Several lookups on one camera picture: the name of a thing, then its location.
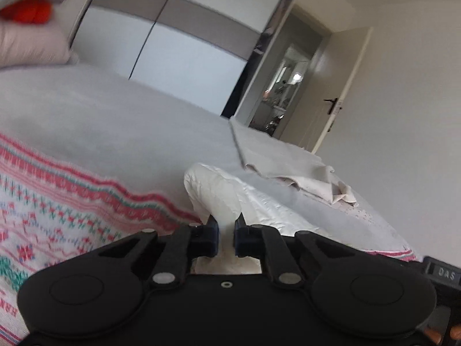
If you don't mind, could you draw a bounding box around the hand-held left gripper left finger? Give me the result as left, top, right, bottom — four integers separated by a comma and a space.
99, 215, 220, 289

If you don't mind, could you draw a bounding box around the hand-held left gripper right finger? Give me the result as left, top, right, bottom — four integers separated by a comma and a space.
233, 213, 358, 289

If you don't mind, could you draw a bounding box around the white padded jacket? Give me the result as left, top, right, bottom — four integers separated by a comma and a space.
184, 162, 325, 274

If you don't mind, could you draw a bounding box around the person's right hand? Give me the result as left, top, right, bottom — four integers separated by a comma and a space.
424, 326, 461, 346

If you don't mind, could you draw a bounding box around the beige folded cloth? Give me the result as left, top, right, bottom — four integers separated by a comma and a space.
229, 116, 359, 208

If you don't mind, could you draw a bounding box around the grey bed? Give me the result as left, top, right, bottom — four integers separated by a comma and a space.
0, 63, 422, 346

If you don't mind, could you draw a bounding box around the patterned pink knit blanket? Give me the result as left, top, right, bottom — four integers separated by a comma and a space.
0, 133, 422, 346

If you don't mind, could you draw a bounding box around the white and grey wardrobe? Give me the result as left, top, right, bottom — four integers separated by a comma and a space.
68, 0, 302, 118

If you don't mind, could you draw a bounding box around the beige room door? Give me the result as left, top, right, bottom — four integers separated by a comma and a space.
279, 27, 374, 154

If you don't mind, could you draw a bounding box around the pink pillow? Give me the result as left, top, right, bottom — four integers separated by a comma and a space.
0, 22, 80, 69

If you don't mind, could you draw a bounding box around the red soft item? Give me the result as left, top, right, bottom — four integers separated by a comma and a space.
0, 0, 53, 25

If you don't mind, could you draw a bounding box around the black door handle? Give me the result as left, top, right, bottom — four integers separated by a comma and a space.
323, 97, 342, 114

